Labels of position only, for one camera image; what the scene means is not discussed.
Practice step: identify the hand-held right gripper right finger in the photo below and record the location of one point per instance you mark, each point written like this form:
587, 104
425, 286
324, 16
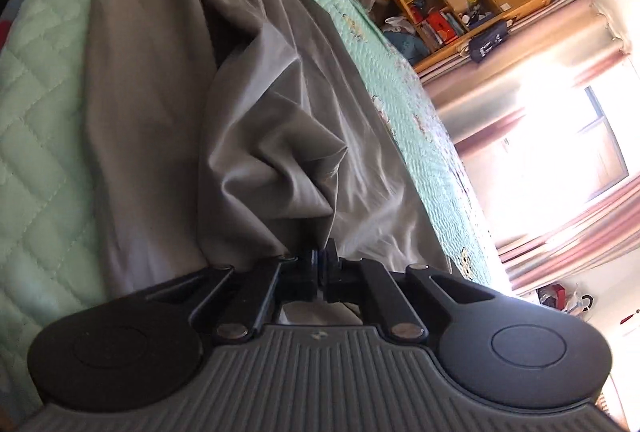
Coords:
330, 269

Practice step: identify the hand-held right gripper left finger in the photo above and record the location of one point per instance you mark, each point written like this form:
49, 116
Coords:
314, 269

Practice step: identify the grey pants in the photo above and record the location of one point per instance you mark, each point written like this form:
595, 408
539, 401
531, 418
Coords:
250, 112

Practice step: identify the teal cloth bag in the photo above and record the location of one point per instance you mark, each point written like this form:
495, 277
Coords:
410, 47

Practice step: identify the pink curtain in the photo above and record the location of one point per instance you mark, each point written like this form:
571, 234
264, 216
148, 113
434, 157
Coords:
500, 87
575, 247

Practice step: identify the white plastic bag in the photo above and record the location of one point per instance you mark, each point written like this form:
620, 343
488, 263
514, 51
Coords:
575, 299

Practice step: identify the bright window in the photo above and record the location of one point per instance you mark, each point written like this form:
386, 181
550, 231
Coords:
575, 152

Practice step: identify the dark blue bag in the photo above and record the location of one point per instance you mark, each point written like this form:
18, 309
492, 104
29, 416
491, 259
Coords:
487, 43

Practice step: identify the green bee-print quilted bedspread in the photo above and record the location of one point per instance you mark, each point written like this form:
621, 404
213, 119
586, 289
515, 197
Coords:
40, 137

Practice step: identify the small wall decoration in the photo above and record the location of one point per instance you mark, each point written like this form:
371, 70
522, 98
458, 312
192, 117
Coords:
630, 316

